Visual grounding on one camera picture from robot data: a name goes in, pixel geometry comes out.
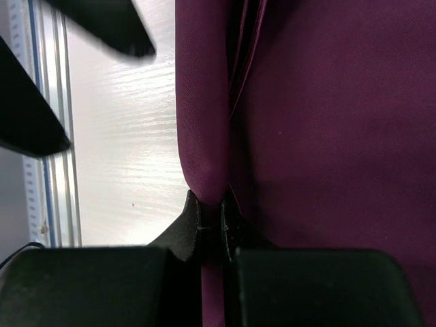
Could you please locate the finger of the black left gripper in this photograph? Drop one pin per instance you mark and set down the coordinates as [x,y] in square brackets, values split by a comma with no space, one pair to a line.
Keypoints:
[114,23]
[27,112]

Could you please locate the white slotted cable duct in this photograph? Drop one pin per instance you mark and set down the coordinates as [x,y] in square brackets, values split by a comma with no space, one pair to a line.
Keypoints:
[18,13]

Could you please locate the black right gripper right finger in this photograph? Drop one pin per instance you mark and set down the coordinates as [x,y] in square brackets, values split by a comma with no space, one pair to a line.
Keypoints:
[265,285]

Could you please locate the aluminium front rail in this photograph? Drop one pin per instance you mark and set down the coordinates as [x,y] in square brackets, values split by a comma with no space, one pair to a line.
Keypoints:
[60,221]

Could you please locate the purple cloth napkin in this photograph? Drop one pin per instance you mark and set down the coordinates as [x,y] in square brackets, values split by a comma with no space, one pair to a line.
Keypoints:
[319,116]

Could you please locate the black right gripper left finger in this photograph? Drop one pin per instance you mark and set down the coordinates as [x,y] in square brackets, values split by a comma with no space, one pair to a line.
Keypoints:
[154,285]

